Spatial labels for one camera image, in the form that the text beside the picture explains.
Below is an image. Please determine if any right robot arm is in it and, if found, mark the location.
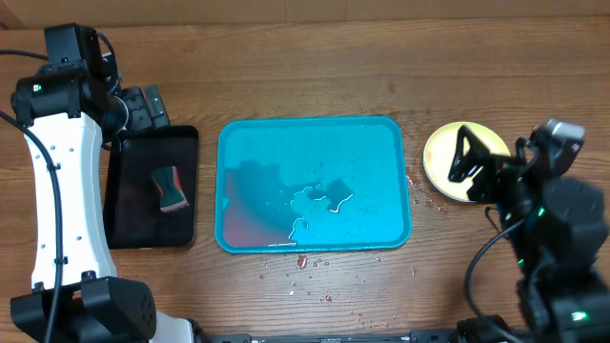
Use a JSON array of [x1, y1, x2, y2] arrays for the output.
[[448, 120, 609, 342]]

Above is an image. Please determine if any teal plastic tray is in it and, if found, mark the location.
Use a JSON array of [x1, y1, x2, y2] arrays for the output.
[[214, 116, 413, 253]]

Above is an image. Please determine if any yellow-green plate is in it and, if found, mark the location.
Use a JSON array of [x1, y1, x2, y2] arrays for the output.
[[423, 122, 510, 187]]

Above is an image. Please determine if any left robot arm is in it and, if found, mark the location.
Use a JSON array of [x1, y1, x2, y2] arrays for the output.
[[10, 69, 205, 342]]

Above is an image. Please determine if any white plate with red stain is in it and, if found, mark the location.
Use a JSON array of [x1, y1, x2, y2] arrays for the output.
[[432, 182, 472, 203]]

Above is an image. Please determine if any black tray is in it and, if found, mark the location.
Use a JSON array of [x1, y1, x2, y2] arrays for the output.
[[104, 126, 199, 249]]

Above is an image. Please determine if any pink and green sponge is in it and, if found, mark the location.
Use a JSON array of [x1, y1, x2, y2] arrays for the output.
[[152, 166, 189, 212]]

